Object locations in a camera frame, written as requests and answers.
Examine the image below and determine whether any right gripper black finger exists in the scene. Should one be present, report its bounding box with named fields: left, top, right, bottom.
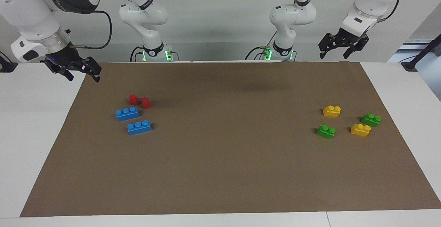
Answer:
left=81, top=57, right=102, bottom=83
left=56, top=69, right=74, bottom=82

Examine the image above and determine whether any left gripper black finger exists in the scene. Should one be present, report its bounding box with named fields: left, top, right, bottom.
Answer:
left=318, top=34, right=338, bottom=60
left=343, top=38, right=369, bottom=60

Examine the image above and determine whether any blue three-stud toy brick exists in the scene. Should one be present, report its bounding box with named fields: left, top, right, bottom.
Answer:
left=115, top=106, right=140, bottom=122
left=127, top=120, right=153, bottom=136

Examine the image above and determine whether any green two-stud toy brick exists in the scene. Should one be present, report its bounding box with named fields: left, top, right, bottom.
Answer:
left=317, top=125, right=336, bottom=140
left=361, top=113, right=382, bottom=128

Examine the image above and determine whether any black stand pole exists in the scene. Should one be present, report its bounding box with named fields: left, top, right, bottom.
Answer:
left=401, top=33, right=441, bottom=72

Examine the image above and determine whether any yellow two-stud toy brick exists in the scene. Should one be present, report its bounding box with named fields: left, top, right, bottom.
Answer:
left=322, top=105, right=341, bottom=118
left=350, top=123, right=371, bottom=137

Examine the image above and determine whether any brown table mat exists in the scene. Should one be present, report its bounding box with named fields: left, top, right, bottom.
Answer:
left=20, top=61, right=441, bottom=218

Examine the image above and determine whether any black base power cable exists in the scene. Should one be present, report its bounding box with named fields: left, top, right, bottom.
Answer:
left=245, top=31, right=278, bottom=61
left=130, top=45, right=145, bottom=62

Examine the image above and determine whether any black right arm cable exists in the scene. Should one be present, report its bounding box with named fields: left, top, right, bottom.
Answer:
left=72, top=10, right=113, bottom=50

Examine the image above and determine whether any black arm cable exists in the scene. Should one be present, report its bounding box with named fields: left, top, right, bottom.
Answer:
left=72, top=10, right=113, bottom=50
left=376, top=0, right=401, bottom=22

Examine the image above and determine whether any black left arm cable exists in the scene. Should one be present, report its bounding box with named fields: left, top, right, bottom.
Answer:
left=376, top=0, right=401, bottom=22

